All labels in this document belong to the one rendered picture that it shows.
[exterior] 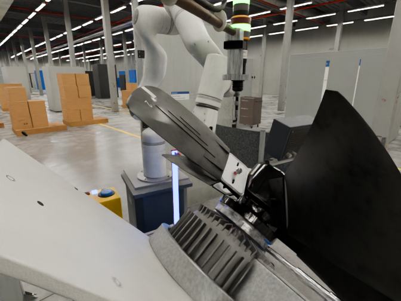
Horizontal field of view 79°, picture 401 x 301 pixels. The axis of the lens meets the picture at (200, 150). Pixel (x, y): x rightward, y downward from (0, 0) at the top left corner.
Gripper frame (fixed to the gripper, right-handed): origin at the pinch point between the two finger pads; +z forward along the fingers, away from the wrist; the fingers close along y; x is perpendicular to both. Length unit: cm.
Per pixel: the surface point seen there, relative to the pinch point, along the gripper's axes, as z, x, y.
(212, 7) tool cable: -27, -26, 33
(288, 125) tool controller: -19, 52, -8
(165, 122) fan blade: -8.6, -25.4, 26.2
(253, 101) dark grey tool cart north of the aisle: -103, 460, -463
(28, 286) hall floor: 136, -32, -119
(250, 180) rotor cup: -0.9, -5.3, 31.3
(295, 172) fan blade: -6.5, -9.9, 44.1
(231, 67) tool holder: -23.0, -12.8, 24.5
